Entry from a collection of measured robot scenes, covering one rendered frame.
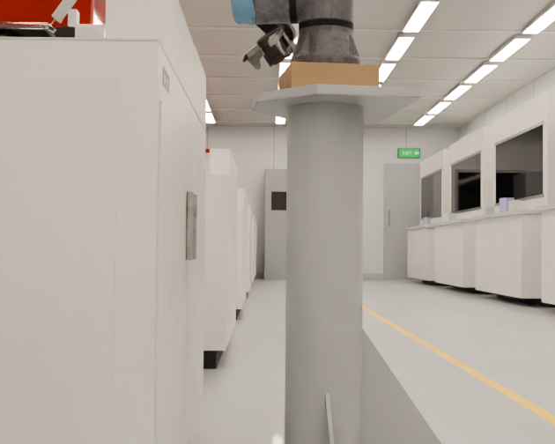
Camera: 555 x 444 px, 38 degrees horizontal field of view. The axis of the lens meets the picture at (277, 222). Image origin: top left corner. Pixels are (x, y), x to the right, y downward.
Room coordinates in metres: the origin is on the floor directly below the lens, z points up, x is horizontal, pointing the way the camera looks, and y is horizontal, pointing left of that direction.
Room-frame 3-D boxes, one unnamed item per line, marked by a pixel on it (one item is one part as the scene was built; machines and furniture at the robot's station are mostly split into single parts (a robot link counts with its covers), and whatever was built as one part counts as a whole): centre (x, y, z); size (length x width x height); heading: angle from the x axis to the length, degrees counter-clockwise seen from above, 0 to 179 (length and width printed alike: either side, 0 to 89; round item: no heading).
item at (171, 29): (1.56, 0.23, 0.89); 0.55 x 0.09 x 0.14; 1
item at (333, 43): (1.71, -0.10, 0.93); 0.15 x 0.15 x 0.10
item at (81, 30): (1.48, 0.33, 0.89); 0.08 x 0.03 x 0.03; 91
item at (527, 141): (8.36, -2.75, 1.00); 1.80 x 1.08 x 2.00; 1
